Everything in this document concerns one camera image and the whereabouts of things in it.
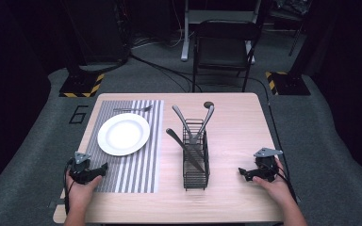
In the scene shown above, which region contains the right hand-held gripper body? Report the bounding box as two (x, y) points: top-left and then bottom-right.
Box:
(252, 147), (284, 184)

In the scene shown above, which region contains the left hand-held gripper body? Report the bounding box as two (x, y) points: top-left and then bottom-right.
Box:
(68, 152), (99, 186)

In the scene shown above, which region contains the person's left hand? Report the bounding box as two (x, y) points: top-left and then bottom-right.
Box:
(65, 173), (104, 213)

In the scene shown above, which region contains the person's right hand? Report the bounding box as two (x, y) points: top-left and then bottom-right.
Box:
(252, 157), (293, 209)

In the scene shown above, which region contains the grey striped placemat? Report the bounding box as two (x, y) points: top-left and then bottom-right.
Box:
(85, 99), (165, 194)

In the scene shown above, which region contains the white plate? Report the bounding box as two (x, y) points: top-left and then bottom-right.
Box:
(96, 112), (151, 157)

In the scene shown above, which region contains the silver spoon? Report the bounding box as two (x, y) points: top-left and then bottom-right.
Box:
(172, 105), (196, 142)
(195, 104), (216, 140)

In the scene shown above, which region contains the silver table knife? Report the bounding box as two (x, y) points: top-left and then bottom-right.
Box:
(165, 127), (206, 174)

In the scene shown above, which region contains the silver fork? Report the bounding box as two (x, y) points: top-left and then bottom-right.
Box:
(112, 105), (155, 114)

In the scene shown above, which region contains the black stand base striped tape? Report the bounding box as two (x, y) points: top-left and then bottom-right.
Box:
(58, 73), (106, 98)
(265, 71), (312, 96)

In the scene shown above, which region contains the black folding chair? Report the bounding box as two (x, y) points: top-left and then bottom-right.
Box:
(191, 19), (262, 94)

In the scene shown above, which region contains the black equipment cabinet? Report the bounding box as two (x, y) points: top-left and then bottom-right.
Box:
(60, 0), (131, 65)

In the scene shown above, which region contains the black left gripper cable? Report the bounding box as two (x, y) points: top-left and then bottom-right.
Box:
(62, 157), (77, 216)

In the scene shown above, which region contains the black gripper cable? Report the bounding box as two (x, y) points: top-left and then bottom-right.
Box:
(271, 161), (298, 203)
(62, 157), (77, 216)

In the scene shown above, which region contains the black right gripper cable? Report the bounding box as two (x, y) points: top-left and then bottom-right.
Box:
(271, 161), (298, 203)

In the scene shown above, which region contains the thin black floor cable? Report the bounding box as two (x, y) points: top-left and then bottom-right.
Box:
(244, 75), (291, 177)

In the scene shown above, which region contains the black wire cutlery caddy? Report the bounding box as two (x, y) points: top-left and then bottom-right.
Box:
(181, 118), (211, 192)

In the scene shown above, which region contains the white desk frame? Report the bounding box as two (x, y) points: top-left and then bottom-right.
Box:
(180, 0), (262, 65)

